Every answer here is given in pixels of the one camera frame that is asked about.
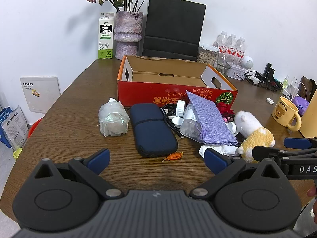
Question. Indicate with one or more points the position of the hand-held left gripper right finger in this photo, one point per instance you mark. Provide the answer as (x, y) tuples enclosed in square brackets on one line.
[(215, 161)]

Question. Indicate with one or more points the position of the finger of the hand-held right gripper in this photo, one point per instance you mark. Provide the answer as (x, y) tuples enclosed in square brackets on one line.
[(262, 152), (297, 142)]

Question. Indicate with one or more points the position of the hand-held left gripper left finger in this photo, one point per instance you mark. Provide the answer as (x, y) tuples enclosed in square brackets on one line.
[(100, 160)]

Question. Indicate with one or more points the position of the white yellow plush toy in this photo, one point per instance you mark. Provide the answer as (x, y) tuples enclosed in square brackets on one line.
[(247, 124)]

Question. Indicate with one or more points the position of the purple woven pouch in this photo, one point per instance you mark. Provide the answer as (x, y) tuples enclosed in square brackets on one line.
[(210, 121)]

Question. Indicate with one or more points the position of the clear plastic bag bundle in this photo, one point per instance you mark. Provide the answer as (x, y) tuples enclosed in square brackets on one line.
[(112, 121)]

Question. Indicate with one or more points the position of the clear bottle white cap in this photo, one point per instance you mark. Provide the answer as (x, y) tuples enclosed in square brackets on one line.
[(189, 129)]

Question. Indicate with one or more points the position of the red artificial flower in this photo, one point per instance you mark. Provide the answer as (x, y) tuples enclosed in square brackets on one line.
[(224, 107)]

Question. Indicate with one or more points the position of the navy zip pouch case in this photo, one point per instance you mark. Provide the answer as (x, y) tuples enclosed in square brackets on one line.
[(151, 129)]

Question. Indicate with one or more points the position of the red cardboard box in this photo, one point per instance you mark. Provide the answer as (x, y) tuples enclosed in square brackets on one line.
[(158, 94)]

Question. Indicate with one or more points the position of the wooden desktop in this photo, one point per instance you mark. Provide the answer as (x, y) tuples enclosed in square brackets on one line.
[(74, 119)]

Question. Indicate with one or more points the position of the person's right hand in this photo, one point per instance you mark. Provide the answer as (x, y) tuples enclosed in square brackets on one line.
[(311, 192)]

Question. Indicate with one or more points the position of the crumpled white tissue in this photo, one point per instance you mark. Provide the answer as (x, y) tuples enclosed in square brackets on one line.
[(224, 150)]

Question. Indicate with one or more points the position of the pale yellow container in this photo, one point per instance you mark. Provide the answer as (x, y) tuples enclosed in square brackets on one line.
[(310, 124)]

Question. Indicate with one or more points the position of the yellow bear mug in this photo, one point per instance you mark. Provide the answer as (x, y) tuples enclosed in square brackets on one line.
[(283, 111)]

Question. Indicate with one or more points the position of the small white cup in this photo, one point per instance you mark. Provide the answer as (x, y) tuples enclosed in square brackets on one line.
[(231, 127)]

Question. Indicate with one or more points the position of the purple packet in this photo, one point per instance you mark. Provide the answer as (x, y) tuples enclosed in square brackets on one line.
[(301, 104)]

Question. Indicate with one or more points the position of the orange dried petal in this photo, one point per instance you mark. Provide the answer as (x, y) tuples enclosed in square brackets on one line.
[(172, 156)]

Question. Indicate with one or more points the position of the dark brown wooden object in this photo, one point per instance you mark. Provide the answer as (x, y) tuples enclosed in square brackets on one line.
[(308, 84)]

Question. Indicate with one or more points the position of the white round lid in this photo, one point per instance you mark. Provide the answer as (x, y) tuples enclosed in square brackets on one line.
[(180, 107)]

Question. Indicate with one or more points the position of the red bin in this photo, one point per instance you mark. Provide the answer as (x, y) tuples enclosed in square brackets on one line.
[(34, 129)]

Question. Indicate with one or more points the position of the black upright device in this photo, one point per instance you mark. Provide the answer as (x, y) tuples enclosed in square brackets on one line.
[(268, 72)]

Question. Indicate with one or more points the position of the yellow green plastic item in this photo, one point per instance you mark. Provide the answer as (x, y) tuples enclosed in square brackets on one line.
[(17, 153)]

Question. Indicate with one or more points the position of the white tin box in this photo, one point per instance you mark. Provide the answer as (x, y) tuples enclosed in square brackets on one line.
[(236, 73)]

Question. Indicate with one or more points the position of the stack of printed pamphlets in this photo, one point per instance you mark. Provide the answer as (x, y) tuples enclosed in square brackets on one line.
[(14, 129)]

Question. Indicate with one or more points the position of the white round speaker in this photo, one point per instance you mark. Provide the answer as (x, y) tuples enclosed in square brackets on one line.
[(247, 61)]

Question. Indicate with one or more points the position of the clear glass jar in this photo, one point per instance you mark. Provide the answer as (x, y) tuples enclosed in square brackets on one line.
[(224, 64)]

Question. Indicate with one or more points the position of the clear seed container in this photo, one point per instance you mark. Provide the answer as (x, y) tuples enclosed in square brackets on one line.
[(206, 57)]

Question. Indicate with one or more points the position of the red label water bottle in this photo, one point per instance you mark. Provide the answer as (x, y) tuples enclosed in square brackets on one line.
[(232, 45), (240, 48), (223, 42)]

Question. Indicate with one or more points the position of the green white milk carton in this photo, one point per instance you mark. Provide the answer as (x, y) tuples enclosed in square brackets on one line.
[(106, 37)]

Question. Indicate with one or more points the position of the purple marbled vase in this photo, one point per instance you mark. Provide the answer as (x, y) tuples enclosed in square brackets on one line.
[(127, 32)]

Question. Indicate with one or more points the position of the black paper bag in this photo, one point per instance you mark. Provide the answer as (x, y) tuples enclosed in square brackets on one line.
[(173, 24)]

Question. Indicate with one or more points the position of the white wall panel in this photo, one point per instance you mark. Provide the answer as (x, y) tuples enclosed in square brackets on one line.
[(42, 94)]

